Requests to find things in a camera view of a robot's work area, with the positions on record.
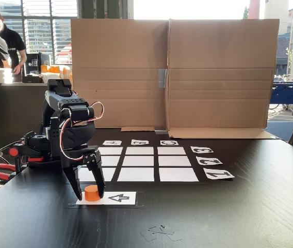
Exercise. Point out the paper sheet letter B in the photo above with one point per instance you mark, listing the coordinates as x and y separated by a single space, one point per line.
140 142

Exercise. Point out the orange cartons row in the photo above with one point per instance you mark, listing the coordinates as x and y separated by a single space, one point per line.
58 72

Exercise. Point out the paper sheet letter C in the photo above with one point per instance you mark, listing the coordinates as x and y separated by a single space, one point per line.
169 142

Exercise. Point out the paper sheet letter A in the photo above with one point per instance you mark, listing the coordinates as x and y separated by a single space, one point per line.
112 142

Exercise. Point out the round orange token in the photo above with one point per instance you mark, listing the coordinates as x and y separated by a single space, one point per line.
91 193

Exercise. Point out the grey duct tape piece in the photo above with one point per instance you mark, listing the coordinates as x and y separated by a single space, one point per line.
162 77
160 130

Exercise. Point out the clear tape scraps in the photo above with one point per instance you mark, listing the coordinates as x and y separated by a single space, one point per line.
159 231

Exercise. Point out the paper sheet number 1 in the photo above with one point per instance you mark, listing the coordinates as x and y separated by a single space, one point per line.
218 174

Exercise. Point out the paper sheet number 2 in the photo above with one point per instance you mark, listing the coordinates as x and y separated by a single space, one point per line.
209 160

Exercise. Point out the brown counter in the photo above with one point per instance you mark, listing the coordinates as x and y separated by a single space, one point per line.
20 108

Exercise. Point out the blue foosball table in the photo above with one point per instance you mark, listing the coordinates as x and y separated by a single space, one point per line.
291 93

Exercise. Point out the white nine-square paper grid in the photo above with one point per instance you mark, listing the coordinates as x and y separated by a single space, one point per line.
136 174

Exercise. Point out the white arrow paper sheet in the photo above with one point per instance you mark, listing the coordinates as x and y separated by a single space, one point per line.
120 198

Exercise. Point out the white food box stack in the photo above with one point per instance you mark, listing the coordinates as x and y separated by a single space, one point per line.
3 76
50 75

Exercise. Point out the black drinks fridge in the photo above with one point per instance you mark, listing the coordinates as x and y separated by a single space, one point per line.
36 67

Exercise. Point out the paper sheet number 3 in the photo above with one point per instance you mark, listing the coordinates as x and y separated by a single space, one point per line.
202 149

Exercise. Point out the brown cardboard screen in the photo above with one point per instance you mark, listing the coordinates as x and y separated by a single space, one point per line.
126 77
221 77

